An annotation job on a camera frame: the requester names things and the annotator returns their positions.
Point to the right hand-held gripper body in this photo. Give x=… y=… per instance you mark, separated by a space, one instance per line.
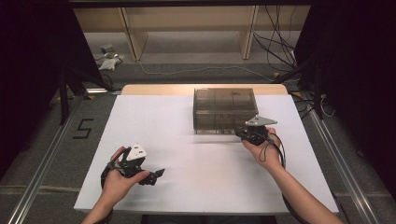
x=257 y=129

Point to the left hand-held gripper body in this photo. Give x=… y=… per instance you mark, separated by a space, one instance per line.
x=134 y=160

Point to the smoky transparent drawer box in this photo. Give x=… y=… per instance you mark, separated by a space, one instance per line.
x=224 y=109

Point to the person's right hand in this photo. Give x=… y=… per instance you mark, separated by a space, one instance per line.
x=264 y=154

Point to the person's left hand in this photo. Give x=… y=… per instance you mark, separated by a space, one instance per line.
x=120 y=186

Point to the white table board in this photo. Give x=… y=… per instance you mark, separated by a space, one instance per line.
x=193 y=174

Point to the black tripod stand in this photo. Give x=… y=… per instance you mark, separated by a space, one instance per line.
x=314 y=81
x=67 y=84

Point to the wooden table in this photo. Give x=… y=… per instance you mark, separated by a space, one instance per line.
x=162 y=89

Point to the white bag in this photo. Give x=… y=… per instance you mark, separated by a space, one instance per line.
x=109 y=63

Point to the black curtain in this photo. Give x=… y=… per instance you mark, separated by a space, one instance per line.
x=358 y=77
x=31 y=62

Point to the light wooden shelf unit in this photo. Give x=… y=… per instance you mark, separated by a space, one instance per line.
x=193 y=18

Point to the aluminium floor rail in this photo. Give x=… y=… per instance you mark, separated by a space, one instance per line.
x=345 y=174
x=40 y=174

